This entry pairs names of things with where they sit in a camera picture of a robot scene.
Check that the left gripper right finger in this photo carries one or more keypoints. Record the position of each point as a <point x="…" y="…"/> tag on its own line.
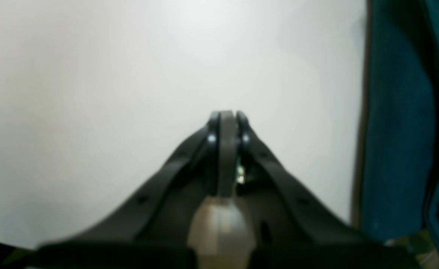
<point x="293" y="229"/>

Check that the dark blue t-shirt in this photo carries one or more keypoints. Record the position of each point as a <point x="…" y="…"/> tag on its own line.
<point x="400" y="166"/>

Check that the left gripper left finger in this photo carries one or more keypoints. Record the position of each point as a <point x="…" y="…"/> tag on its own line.
<point x="150" y="229"/>

